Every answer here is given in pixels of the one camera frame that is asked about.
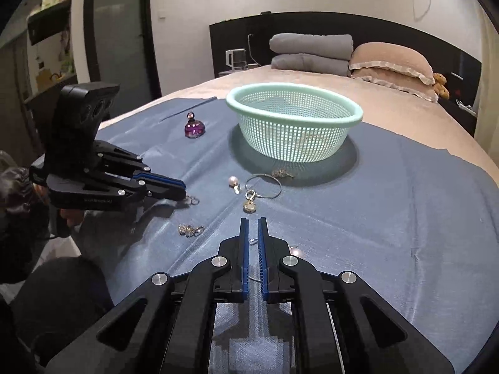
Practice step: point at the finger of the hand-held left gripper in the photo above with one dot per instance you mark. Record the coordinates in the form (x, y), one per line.
(163, 193)
(160, 179)

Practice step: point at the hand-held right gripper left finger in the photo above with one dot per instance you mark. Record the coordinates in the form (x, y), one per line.
(244, 259)

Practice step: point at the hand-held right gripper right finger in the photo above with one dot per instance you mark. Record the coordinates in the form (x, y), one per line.
(262, 259)

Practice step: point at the silver bangle with gold charm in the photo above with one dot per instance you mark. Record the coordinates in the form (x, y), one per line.
(249, 204)

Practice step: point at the pearl drop earring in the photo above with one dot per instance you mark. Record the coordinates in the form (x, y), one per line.
(233, 181)

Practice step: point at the small gold brooch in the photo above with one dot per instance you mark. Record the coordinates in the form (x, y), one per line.
(282, 173)

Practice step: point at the green plastic mesh basket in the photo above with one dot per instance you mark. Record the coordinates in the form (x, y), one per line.
(292, 124)

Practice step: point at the person's left forearm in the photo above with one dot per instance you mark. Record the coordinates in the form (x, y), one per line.
(19, 249)

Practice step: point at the person's left hand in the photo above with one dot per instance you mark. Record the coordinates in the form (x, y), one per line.
(72, 216)

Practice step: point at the purple glass perfume bottle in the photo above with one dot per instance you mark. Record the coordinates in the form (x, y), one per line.
(194, 128)

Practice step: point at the dark glass door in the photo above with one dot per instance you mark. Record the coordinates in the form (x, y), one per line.
(117, 27)

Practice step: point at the blue cloth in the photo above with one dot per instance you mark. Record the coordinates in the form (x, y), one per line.
(370, 222)

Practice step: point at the white bedside device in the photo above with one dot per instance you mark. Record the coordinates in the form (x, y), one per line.
(236, 58)

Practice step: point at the person's dark trouser leg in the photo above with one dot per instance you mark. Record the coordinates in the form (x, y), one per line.
(62, 307)

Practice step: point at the grey folded blanket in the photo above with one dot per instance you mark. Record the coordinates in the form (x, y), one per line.
(312, 45)
(308, 65)

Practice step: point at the beige frilled pillow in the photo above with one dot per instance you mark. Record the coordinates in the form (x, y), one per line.
(390, 58)
(397, 85)

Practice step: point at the brown teddy bear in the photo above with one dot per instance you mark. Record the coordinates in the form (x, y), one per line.
(440, 83)

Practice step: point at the white power strip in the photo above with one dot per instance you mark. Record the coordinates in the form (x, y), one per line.
(467, 107)

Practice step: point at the black headboard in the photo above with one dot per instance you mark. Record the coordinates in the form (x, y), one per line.
(390, 31)

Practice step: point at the wall shelf with boxes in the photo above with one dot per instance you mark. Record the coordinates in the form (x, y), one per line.
(50, 23)

